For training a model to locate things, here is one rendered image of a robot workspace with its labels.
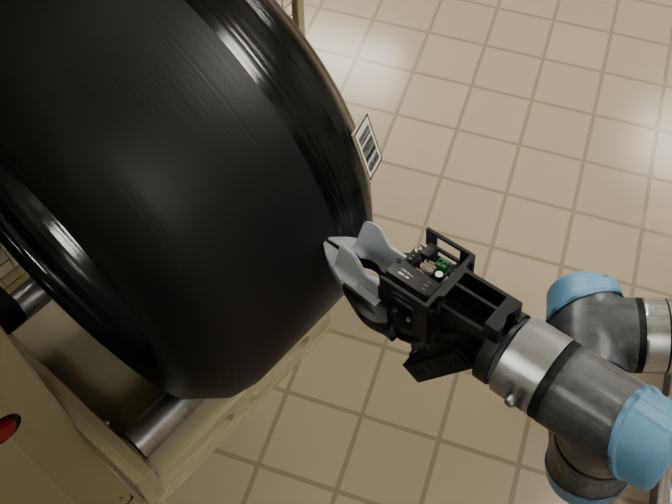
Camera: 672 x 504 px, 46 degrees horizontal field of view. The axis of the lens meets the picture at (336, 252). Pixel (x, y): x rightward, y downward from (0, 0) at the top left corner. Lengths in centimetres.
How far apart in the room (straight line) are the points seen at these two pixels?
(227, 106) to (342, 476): 139
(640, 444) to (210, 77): 46
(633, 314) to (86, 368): 80
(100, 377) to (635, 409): 82
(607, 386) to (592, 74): 223
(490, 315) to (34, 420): 55
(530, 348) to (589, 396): 6
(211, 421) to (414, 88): 176
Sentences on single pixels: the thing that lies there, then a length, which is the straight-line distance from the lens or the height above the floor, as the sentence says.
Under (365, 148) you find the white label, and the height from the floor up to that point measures 128.
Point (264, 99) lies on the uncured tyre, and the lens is 73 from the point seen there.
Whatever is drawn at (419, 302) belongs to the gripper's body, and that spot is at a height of 132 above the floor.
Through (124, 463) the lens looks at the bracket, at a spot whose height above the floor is 95.
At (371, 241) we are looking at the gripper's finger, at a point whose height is 126.
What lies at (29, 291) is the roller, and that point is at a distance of 121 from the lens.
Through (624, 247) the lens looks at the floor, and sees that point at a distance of 241.
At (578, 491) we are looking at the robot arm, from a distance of 77.
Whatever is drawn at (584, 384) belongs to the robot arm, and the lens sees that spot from 66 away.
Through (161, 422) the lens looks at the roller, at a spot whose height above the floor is 92.
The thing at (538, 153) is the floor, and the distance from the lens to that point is 255.
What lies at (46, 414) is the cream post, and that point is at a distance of 100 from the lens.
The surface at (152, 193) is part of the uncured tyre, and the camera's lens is 68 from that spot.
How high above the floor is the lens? 190
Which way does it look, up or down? 57 degrees down
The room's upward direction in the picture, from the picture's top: straight up
